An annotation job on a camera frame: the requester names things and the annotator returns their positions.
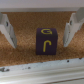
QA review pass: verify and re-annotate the purple block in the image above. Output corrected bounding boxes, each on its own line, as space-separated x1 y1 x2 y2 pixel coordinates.
35 27 59 56

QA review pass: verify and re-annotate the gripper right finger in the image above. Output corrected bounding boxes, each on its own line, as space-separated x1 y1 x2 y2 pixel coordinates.
62 7 84 48

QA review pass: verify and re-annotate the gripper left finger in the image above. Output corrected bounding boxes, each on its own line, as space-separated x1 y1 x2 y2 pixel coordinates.
0 12 18 50

